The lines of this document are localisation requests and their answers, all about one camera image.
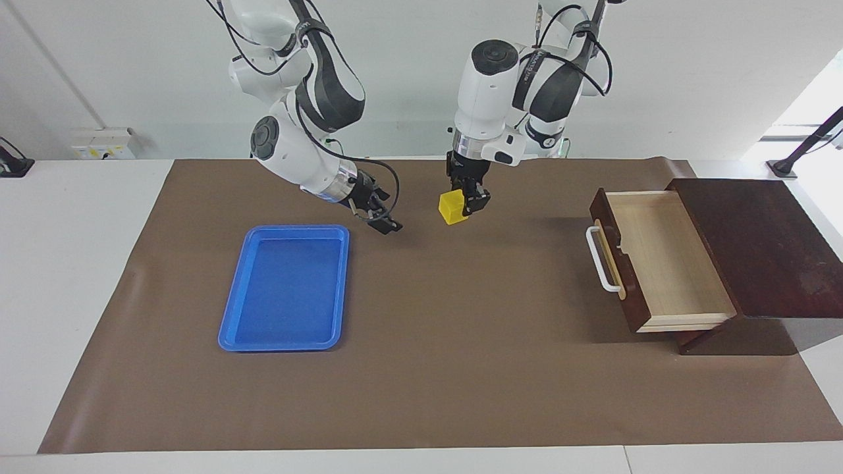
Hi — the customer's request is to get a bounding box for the yellow cube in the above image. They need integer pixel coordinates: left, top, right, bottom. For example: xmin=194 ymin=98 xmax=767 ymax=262
xmin=439 ymin=190 xmax=470 ymax=226

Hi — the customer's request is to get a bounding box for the wooden drawer with white handle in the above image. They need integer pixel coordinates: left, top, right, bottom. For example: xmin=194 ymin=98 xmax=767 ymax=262
xmin=585 ymin=187 xmax=740 ymax=334

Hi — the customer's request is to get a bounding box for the blue plastic tray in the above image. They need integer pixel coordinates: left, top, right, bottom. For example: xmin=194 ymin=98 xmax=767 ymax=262
xmin=218 ymin=224 xmax=350 ymax=353

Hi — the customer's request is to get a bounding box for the brown table mat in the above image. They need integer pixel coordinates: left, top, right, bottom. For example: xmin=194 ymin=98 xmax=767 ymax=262
xmin=38 ymin=157 xmax=843 ymax=455

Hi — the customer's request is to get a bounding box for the dark wooden cabinet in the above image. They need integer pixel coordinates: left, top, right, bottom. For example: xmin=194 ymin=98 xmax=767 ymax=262
xmin=665 ymin=178 xmax=843 ymax=357

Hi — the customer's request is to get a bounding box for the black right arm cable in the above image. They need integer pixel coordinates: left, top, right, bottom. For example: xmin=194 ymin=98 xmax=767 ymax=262
xmin=204 ymin=0 xmax=402 ymax=223

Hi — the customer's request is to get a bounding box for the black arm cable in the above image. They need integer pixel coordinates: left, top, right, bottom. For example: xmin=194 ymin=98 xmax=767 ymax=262
xmin=520 ymin=0 xmax=614 ymax=99
xmin=204 ymin=0 xmax=402 ymax=223

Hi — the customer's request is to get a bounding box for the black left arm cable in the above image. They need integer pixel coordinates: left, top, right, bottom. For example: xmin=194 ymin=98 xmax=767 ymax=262
xmin=520 ymin=0 xmax=614 ymax=99

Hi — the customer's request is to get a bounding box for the black clamp mount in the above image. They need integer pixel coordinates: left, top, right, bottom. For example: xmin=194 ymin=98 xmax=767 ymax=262
xmin=0 ymin=137 xmax=35 ymax=178

